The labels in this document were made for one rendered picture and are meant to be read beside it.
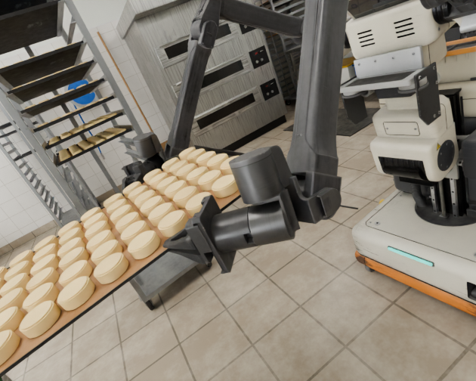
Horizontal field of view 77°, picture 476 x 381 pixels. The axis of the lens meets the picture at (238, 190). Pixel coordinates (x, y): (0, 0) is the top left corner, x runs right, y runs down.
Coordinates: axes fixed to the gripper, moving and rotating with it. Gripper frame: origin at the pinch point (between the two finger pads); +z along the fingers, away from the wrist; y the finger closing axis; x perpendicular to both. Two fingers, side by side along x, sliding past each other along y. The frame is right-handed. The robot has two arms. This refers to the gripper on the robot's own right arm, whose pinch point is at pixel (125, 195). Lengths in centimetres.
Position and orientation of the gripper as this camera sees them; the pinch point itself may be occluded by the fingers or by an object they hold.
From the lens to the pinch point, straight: 84.4
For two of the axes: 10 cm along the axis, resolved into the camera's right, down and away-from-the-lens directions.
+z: -1.9, 5.2, -8.3
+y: -3.8, -8.2, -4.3
